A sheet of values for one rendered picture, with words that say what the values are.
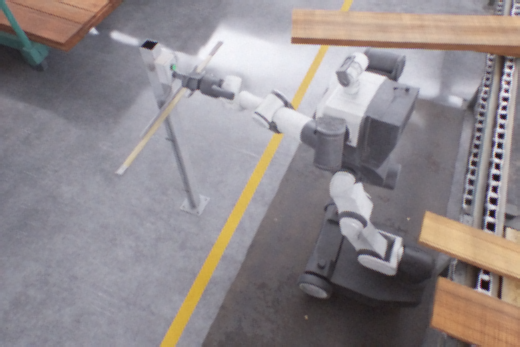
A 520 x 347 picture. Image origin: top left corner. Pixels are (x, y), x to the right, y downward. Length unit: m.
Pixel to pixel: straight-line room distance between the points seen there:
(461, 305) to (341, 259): 0.87
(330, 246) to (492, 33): 1.51
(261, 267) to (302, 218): 0.43
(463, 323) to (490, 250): 0.33
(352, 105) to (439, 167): 1.81
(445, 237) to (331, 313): 0.93
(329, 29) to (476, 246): 1.39
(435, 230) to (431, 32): 1.24
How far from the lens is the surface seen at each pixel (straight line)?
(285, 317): 2.40
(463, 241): 1.79
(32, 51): 3.50
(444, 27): 2.64
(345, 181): 1.69
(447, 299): 1.67
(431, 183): 3.00
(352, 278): 2.34
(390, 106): 1.39
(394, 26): 2.55
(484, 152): 2.18
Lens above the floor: 2.34
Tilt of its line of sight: 55 degrees down
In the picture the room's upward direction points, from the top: 1 degrees clockwise
